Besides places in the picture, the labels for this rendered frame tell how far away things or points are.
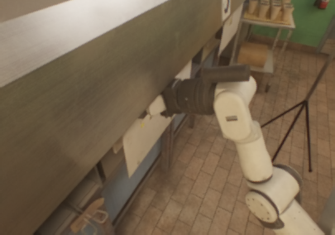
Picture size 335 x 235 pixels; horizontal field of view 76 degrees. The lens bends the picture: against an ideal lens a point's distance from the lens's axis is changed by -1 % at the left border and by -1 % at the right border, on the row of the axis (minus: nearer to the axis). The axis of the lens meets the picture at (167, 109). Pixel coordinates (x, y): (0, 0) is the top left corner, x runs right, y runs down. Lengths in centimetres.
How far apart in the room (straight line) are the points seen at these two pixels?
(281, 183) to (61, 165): 47
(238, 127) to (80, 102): 31
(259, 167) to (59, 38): 47
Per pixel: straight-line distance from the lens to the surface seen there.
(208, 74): 48
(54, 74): 25
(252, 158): 54
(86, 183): 109
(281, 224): 62
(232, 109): 45
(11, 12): 25
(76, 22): 27
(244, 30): 369
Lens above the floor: 175
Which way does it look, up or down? 41 degrees down
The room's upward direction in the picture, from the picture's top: 2 degrees clockwise
